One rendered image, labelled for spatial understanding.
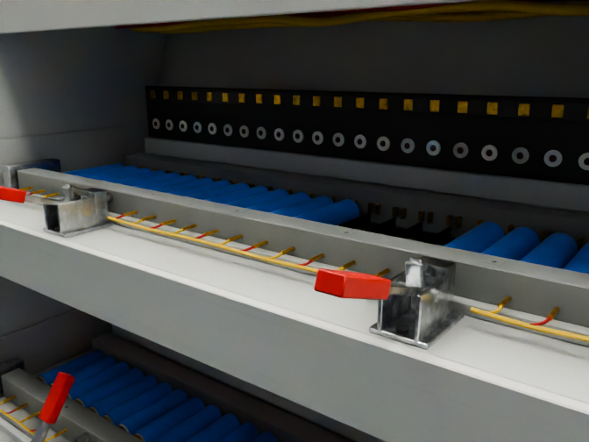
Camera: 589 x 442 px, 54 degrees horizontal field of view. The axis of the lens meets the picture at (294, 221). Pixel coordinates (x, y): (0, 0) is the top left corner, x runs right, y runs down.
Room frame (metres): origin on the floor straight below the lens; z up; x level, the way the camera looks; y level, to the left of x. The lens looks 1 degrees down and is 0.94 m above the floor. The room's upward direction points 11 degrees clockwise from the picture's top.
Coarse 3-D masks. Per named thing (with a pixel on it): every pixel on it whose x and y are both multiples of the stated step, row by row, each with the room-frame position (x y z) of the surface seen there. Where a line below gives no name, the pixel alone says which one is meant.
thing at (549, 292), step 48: (48, 192) 0.49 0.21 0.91; (144, 192) 0.42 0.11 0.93; (192, 240) 0.36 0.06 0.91; (240, 240) 0.36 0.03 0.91; (288, 240) 0.33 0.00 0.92; (336, 240) 0.31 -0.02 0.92; (384, 240) 0.30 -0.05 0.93; (480, 288) 0.27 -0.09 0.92; (528, 288) 0.25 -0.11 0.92; (576, 288) 0.24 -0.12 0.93; (576, 336) 0.23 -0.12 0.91
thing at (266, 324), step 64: (448, 192) 0.41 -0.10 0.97; (512, 192) 0.38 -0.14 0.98; (576, 192) 0.36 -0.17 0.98; (0, 256) 0.44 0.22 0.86; (64, 256) 0.38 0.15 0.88; (128, 256) 0.35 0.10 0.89; (192, 256) 0.35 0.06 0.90; (128, 320) 0.35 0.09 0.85; (192, 320) 0.31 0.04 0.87; (256, 320) 0.28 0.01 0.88; (320, 320) 0.26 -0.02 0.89; (256, 384) 0.29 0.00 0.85; (320, 384) 0.27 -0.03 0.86; (384, 384) 0.24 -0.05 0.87; (448, 384) 0.22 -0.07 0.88; (512, 384) 0.21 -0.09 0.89; (576, 384) 0.21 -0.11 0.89
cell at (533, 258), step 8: (560, 232) 0.33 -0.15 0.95; (544, 240) 0.32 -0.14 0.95; (552, 240) 0.32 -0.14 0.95; (560, 240) 0.32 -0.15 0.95; (568, 240) 0.32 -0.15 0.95; (536, 248) 0.30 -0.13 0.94; (544, 248) 0.30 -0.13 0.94; (552, 248) 0.30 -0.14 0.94; (560, 248) 0.31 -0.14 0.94; (568, 248) 0.31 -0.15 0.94; (576, 248) 0.32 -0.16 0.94; (528, 256) 0.29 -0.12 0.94; (536, 256) 0.29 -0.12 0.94; (544, 256) 0.29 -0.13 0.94; (552, 256) 0.30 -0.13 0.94; (560, 256) 0.30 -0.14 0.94; (568, 256) 0.31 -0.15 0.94; (544, 264) 0.28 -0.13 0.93; (552, 264) 0.29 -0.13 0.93; (560, 264) 0.30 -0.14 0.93
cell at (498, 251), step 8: (512, 232) 0.33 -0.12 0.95; (520, 232) 0.33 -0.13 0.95; (528, 232) 0.33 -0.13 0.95; (504, 240) 0.32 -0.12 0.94; (512, 240) 0.32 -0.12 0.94; (520, 240) 0.32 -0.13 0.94; (528, 240) 0.33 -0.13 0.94; (536, 240) 0.33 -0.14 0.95; (488, 248) 0.30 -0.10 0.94; (496, 248) 0.30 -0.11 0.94; (504, 248) 0.30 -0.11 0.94; (512, 248) 0.31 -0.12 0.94; (520, 248) 0.31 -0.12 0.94; (528, 248) 0.32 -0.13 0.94; (504, 256) 0.30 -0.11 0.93; (512, 256) 0.30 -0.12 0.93; (520, 256) 0.31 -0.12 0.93
